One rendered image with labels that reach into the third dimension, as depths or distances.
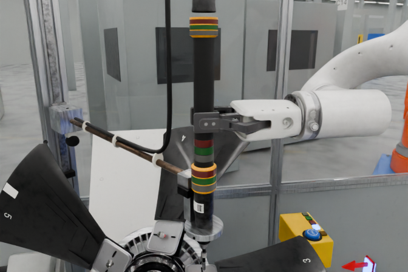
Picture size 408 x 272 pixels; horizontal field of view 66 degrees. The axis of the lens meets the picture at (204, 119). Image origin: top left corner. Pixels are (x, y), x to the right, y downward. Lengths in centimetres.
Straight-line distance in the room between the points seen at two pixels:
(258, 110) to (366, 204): 128
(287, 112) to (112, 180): 57
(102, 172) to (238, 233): 78
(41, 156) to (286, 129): 46
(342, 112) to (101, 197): 65
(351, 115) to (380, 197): 120
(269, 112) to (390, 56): 24
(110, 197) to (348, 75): 66
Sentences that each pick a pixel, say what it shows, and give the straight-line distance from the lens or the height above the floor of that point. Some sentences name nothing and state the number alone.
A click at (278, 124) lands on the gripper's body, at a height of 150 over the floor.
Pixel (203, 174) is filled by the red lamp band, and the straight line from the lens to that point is 52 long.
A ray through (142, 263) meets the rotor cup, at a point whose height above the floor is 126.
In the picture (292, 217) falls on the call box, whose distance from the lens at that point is 109.
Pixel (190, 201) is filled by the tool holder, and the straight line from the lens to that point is 58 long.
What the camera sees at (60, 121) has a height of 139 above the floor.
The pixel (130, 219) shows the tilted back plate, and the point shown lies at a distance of 90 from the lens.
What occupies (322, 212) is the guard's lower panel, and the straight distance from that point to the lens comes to 162.
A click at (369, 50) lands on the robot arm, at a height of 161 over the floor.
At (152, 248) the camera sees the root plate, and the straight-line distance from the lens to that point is 68.
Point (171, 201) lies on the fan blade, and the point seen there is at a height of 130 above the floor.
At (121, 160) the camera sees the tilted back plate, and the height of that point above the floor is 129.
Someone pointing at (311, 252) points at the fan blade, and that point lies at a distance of 78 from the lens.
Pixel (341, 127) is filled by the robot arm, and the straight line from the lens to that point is 56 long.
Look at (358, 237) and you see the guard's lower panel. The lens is 180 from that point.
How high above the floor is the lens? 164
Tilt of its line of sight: 15 degrees down
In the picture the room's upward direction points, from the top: straight up
